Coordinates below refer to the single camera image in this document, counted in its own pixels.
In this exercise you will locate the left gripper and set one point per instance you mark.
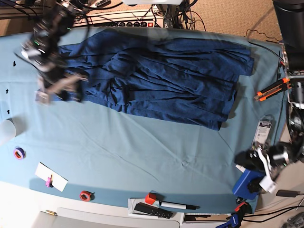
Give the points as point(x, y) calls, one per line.
point(266, 158)

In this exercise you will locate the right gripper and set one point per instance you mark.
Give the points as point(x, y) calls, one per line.
point(67, 86)

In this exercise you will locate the dark blue t-shirt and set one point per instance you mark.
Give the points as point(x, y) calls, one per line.
point(183, 80)

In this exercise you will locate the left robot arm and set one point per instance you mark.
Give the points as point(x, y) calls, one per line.
point(290, 16)

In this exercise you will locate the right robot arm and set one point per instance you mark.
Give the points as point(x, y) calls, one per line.
point(42, 52)

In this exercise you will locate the white paper label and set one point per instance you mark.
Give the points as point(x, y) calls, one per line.
point(241, 168)

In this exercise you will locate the clear blister package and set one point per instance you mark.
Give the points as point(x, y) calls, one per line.
point(263, 131)

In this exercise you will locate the blue box with knob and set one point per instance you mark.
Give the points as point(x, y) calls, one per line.
point(247, 186)

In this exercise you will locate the black small device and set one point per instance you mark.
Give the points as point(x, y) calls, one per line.
point(287, 193)

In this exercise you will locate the orange clamp bottom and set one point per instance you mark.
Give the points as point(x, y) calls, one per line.
point(243, 207)

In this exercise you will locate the light blue table cloth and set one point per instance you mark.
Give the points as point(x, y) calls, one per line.
point(119, 156)

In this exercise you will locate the blue clamp bottom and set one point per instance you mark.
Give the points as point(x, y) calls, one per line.
point(233, 222)

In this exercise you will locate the white plastic cup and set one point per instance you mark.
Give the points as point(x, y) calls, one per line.
point(7, 131)

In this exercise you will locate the orange black utility knife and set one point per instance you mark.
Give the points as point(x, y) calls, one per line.
point(274, 89)

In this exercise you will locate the purple tape roll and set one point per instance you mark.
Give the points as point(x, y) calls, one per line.
point(19, 153)

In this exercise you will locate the white card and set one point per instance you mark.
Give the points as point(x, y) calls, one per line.
point(44, 172)

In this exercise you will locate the pink small toy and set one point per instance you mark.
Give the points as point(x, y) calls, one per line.
point(49, 182)

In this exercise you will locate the white black marker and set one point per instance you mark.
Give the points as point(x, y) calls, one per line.
point(178, 206)

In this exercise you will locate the white power strip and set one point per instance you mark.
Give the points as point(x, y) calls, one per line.
point(130, 18)

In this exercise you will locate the red tape roll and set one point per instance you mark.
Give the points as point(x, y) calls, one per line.
point(85, 196)

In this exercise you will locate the red small block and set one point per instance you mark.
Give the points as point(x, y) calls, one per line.
point(150, 198)

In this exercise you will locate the black remote control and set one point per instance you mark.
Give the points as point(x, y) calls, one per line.
point(153, 211)

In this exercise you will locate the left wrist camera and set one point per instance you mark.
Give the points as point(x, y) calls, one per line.
point(268, 184)

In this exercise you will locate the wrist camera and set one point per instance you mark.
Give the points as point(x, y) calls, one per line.
point(268, 184)
point(43, 98)

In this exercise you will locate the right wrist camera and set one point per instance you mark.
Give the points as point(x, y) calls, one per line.
point(43, 98)

